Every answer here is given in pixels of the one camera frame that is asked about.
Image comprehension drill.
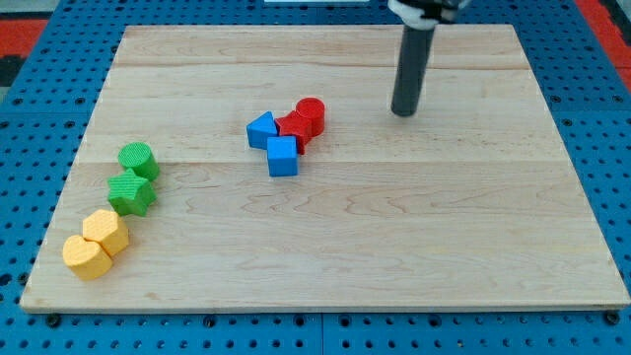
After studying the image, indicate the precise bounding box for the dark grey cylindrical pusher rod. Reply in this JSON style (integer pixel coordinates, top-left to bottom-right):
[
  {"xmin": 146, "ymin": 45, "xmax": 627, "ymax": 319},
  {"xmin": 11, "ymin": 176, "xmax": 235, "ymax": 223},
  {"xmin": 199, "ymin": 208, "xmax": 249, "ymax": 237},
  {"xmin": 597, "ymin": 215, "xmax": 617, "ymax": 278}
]
[{"xmin": 390, "ymin": 26, "xmax": 435, "ymax": 117}]

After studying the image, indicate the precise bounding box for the red cylinder block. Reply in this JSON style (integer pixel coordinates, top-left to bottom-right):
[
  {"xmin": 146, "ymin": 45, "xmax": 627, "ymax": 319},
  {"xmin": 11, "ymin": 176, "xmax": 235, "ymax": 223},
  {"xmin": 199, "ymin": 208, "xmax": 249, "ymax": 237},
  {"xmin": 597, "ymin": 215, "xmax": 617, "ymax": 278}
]
[{"xmin": 296, "ymin": 97, "xmax": 325, "ymax": 137}]

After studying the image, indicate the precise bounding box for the yellow heart block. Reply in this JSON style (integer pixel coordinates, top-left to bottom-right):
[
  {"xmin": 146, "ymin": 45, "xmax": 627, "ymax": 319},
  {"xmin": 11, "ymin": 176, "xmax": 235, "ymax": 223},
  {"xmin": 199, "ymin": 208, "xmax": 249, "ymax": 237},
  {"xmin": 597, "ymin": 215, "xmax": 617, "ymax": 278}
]
[{"xmin": 62, "ymin": 235, "xmax": 113, "ymax": 281}]

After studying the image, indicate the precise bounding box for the green cylinder block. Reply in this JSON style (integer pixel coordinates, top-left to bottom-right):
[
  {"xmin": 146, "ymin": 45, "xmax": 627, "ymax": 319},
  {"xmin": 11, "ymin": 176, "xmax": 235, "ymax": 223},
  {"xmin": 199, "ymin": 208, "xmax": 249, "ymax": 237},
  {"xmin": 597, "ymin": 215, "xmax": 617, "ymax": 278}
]
[{"xmin": 117, "ymin": 142, "xmax": 160, "ymax": 181}]

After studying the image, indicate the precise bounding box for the green star block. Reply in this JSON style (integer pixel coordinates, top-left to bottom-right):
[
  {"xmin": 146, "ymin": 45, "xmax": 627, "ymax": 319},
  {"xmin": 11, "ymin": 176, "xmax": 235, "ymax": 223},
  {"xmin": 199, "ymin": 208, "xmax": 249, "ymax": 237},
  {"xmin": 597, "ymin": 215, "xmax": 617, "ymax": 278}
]
[{"xmin": 107, "ymin": 169, "xmax": 157, "ymax": 217}]

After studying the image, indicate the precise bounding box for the blue cube block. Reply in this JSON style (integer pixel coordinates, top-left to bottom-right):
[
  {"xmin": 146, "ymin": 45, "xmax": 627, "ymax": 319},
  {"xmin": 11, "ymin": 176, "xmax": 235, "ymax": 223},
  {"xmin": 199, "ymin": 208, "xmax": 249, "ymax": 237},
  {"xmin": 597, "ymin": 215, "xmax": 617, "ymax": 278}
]
[{"xmin": 267, "ymin": 136, "xmax": 299, "ymax": 178}]

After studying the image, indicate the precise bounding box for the blue triangle block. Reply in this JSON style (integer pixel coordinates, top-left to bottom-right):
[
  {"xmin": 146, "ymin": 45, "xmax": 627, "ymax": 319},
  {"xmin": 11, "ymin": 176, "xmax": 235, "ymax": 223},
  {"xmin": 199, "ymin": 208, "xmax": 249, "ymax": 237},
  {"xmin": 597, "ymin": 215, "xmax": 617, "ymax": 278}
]
[{"xmin": 245, "ymin": 111, "xmax": 278, "ymax": 150}]

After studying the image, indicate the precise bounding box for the red star block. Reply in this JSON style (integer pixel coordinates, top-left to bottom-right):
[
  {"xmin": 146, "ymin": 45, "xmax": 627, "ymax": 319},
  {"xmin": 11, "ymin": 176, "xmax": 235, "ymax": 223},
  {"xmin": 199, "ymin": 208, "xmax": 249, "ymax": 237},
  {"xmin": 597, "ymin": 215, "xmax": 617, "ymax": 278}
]
[{"xmin": 275, "ymin": 110, "xmax": 313, "ymax": 155}]

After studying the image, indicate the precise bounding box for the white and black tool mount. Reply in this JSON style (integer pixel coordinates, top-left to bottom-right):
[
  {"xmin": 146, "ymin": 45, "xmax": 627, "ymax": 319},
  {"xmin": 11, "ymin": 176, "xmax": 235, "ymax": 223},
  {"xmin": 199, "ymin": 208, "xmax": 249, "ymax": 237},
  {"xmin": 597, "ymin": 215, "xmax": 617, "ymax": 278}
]
[{"xmin": 387, "ymin": 0, "xmax": 471, "ymax": 30}]

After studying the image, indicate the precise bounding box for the wooden board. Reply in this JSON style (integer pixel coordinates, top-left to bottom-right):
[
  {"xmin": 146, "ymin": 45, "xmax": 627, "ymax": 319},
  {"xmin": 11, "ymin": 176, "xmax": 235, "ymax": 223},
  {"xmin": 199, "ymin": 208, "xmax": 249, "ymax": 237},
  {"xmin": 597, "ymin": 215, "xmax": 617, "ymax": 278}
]
[{"xmin": 21, "ymin": 25, "xmax": 630, "ymax": 314}]

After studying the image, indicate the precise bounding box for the yellow hexagon block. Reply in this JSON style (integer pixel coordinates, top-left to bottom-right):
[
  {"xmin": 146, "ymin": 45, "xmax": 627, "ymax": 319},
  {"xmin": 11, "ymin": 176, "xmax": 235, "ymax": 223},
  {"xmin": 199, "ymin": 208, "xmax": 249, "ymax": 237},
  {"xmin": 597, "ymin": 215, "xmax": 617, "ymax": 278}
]
[{"xmin": 82, "ymin": 209, "xmax": 129, "ymax": 256}]

